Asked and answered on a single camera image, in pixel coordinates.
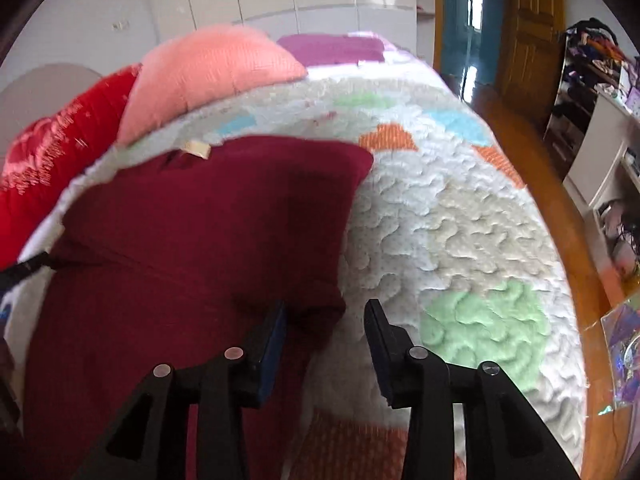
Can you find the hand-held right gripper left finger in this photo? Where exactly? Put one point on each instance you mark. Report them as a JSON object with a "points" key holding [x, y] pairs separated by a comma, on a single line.
{"points": [[272, 347]]}

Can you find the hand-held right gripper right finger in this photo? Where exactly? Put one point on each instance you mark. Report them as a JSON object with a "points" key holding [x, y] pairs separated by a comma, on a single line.
{"points": [[384, 360]]}

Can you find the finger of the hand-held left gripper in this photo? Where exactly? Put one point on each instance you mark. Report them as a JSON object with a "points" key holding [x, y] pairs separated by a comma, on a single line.
{"points": [[25, 266]]}

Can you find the maroon sweater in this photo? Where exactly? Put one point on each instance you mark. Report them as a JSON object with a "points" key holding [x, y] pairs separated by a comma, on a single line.
{"points": [[200, 220]]}

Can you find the shelf rack with clothes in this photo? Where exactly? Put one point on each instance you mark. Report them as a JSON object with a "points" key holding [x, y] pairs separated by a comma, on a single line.
{"points": [[585, 60]]}

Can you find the white bed sheet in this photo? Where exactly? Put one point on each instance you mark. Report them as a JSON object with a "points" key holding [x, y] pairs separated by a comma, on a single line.
{"points": [[40, 240]]}

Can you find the red floral comforter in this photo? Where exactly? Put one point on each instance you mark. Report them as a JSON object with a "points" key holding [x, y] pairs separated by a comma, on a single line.
{"points": [[50, 160]]}

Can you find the heart patchwork quilt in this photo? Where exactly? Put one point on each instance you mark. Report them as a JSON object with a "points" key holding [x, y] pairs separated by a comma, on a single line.
{"points": [[450, 220]]}

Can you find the round beige headboard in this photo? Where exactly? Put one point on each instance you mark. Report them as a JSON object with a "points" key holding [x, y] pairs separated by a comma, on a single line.
{"points": [[50, 80]]}

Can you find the shiny iridescent packet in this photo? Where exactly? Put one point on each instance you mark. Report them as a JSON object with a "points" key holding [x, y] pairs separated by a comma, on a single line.
{"points": [[625, 340]]}

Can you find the pink pillow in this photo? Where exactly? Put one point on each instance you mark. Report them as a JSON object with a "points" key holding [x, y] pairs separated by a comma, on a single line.
{"points": [[215, 70]]}

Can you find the purple cloth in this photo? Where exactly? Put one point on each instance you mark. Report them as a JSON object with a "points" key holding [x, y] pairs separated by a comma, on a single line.
{"points": [[330, 49]]}

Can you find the white cabinet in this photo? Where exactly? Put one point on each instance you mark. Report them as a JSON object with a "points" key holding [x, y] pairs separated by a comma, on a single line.
{"points": [[605, 135]]}

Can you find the wooden door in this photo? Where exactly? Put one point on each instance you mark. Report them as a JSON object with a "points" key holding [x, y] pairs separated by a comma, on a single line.
{"points": [[530, 35]]}

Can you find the white wall socket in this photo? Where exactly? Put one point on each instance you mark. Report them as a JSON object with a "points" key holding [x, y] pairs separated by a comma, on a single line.
{"points": [[120, 25]]}

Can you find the white wall shelf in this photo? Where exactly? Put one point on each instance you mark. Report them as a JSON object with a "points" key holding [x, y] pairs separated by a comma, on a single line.
{"points": [[425, 12]]}

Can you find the wooden door frame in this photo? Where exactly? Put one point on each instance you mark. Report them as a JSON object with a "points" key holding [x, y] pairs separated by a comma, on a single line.
{"points": [[438, 10]]}

